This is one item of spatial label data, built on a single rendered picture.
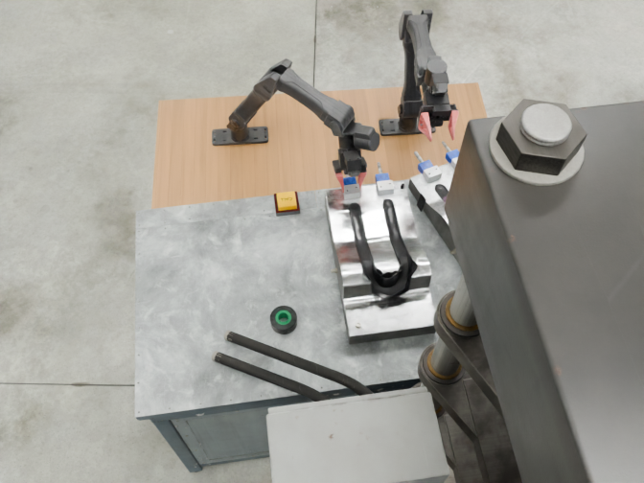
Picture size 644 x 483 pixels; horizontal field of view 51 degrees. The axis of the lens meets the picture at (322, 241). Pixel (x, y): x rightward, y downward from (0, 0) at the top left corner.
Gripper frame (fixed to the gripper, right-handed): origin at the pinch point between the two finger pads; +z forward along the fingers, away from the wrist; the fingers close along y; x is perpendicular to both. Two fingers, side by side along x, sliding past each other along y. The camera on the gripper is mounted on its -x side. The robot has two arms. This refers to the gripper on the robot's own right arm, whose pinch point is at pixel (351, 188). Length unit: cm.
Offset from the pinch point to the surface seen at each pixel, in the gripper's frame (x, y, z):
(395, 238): -14.9, 10.5, 11.7
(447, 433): -79, 8, 29
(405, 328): -39.7, 7.5, 27.4
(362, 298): -30.3, -3.1, 21.5
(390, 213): -7.1, 10.9, 7.0
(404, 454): -112, -9, -3
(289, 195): 7.8, -19.5, 3.4
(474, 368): -105, 5, -13
